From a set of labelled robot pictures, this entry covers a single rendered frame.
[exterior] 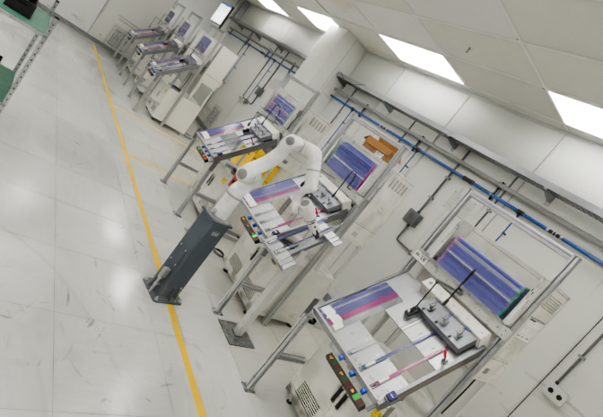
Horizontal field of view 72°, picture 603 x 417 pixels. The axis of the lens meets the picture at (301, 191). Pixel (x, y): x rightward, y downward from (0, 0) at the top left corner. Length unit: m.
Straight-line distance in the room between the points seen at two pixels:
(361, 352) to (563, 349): 2.01
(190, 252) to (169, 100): 4.84
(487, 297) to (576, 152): 2.26
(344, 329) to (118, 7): 9.80
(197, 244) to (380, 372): 1.41
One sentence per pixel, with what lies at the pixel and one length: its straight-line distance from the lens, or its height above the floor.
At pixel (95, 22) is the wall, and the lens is 11.30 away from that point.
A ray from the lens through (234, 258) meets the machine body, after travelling 3.96.
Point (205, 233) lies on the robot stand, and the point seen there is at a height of 0.59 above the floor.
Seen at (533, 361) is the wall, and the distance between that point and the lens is 4.10.
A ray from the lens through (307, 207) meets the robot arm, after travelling 2.63.
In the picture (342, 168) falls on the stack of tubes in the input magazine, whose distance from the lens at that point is 3.60.
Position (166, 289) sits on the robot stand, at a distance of 3.11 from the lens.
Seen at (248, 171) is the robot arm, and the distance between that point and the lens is 2.77.
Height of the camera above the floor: 1.61
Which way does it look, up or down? 8 degrees down
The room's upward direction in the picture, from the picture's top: 38 degrees clockwise
